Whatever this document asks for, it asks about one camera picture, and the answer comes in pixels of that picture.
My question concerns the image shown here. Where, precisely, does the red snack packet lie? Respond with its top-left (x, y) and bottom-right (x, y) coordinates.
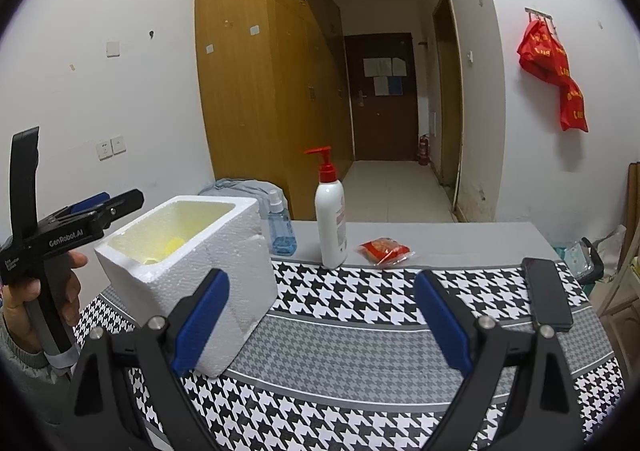
top-left (357, 237), bottom-right (417, 268)

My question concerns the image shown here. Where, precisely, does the red cloth on hook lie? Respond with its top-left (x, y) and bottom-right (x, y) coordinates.
top-left (516, 21), bottom-right (589, 132)

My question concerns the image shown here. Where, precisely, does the metal wall hook rack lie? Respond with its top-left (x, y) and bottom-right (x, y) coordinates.
top-left (525, 7), bottom-right (556, 29)

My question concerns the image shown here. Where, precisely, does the white lotion pump bottle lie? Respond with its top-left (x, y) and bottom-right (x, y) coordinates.
top-left (304, 146), bottom-right (348, 268)

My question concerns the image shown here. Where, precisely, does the person's left hand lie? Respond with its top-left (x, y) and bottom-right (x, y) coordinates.
top-left (0, 252), bottom-right (89, 357)

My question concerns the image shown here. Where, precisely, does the white foam box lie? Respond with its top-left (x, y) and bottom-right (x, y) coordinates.
top-left (94, 195), bottom-right (279, 378)

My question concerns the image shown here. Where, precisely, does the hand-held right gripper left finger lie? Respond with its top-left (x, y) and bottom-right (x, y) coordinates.
top-left (70, 268), bottom-right (231, 451)

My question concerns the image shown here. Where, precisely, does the yellow sponge cloth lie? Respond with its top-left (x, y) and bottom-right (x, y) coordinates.
top-left (142, 236), bottom-right (187, 266)

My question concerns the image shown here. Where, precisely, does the wooden wardrobe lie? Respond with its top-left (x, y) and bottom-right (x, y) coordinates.
top-left (194, 0), bottom-right (355, 222)

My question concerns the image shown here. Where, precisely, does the blue spray bottle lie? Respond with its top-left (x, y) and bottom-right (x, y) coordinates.
top-left (266, 190), bottom-right (297, 256)

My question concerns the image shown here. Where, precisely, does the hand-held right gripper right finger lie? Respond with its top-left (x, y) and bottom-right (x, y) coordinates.
top-left (413, 270), bottom-right (586, 451)

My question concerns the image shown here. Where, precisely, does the blue white paper notice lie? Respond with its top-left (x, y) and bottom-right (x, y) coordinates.
top-left (373, 76), bottom-right (403, 96)

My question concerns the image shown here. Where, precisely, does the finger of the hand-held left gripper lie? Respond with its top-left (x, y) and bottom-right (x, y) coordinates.
top-left (37, 189), bottom-right (145, 235)
top-left (50, 192), bottom-right (111, 220)

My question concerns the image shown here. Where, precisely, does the wooden side door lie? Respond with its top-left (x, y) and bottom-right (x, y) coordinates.
top-left (431, 0), bottom-right (463, 192)

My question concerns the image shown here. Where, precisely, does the person's left forearm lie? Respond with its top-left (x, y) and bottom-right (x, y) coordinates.
top-left (0, 316), bottom-right (76, 382)

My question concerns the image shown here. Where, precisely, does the wooden board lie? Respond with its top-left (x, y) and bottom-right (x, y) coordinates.
top-left (622, 161), bottom-right (640, 257)

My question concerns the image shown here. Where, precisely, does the black smartphone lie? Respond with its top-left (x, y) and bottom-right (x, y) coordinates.
top-left (522, 257), bottom-right (574, 333)

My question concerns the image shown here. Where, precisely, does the dark brown door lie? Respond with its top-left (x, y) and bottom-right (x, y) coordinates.
top-left (344, 32), bottom-right (418, 162)

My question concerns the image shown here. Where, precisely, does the black trash bin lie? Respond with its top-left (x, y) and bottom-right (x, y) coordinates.
top-left (552, 237), bottom-right (605, 289)

